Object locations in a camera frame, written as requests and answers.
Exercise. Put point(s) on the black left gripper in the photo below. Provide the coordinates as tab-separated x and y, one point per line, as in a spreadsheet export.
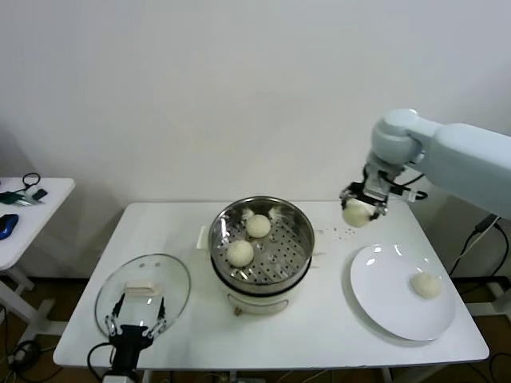
129	347

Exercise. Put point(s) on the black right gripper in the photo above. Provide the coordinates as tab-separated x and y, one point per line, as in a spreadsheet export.
359	192

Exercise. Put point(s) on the white steamed baozi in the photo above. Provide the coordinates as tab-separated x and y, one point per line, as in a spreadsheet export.
356	214
258	226
426	285
240	253

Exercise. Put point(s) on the round glass pot lid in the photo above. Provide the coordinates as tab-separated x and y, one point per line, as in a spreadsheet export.
171	279

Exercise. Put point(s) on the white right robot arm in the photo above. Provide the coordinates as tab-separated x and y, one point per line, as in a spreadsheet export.
459	159

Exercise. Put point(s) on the stainless steel steamer basket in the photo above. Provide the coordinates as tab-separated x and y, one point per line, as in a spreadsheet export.
287	255

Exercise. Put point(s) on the small scattered crumbs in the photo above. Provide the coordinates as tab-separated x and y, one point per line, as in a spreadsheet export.
339	232

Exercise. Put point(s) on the white round plate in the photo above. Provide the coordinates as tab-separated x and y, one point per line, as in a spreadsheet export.
383	295

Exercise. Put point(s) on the white electric cooker base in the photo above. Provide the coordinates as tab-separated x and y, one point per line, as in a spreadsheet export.
259	297

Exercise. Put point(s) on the white side table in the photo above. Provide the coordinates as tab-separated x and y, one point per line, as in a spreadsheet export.
36	235

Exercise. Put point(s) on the small black device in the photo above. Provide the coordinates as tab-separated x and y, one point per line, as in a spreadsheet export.
40	194

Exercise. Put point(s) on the blue computer mouse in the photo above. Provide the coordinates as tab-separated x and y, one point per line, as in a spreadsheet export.
9	226

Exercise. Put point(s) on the green tool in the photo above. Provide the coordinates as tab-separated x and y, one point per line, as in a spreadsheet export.
10	197

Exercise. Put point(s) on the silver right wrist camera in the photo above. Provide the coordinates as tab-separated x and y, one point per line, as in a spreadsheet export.
377	185

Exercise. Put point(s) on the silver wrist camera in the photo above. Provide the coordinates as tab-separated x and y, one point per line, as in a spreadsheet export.
377	185
120	376

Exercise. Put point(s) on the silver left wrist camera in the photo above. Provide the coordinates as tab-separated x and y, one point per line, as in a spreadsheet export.
120	376

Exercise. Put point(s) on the white metal floor frame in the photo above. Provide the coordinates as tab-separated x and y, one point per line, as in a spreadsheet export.
485	295

